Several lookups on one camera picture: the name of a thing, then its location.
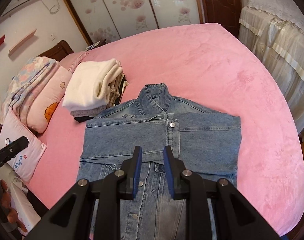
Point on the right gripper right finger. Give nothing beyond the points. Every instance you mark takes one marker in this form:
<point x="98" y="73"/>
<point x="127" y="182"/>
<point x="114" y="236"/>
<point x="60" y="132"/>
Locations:
<point x="172" y="173"/>

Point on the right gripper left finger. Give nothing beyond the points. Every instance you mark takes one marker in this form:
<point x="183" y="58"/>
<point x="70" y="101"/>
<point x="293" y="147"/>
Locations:
<point x="134" y="172"/>

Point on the blue denim jacket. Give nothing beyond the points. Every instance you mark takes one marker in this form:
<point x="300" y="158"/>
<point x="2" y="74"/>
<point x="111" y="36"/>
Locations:
<point x="207" y="141"/>

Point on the stack of folded clothes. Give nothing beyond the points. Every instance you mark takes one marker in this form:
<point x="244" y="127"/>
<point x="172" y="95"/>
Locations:
<point x="93" y="88"/>

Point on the person's left hand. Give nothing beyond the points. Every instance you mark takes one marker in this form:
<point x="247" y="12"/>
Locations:
<point x="6" y="203"/>

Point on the floral folded quilt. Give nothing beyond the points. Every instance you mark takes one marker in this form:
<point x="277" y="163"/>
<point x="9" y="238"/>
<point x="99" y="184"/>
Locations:
<point x="29" y="77"/>

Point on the pink cartoon pillow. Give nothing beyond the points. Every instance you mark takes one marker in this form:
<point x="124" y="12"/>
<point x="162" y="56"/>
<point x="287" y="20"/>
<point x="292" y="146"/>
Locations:
<point x="46" y="102"/>

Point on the pink bed blanket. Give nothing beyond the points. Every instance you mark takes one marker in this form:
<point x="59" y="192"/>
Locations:
<point x="206" y="64"/>

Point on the dark wooden headboard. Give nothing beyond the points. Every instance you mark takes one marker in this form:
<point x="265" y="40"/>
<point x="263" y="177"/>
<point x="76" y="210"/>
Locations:
<point x="59" y="51"/>

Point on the floral sliding wardrobe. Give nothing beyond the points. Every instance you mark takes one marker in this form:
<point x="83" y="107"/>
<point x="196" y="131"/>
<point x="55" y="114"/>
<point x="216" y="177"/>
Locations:
<point x="111" y="20"/>

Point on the white air conditioner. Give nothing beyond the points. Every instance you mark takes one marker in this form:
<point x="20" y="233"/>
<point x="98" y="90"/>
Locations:
<point x="21" y="1"/>

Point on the brown wooden door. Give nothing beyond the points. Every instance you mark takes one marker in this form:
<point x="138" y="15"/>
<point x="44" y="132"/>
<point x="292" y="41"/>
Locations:
<point x="223" y="12"/>

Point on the white lace covered furniture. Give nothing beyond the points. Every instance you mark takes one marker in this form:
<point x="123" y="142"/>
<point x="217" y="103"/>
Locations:
<point x="273" y="30"/>

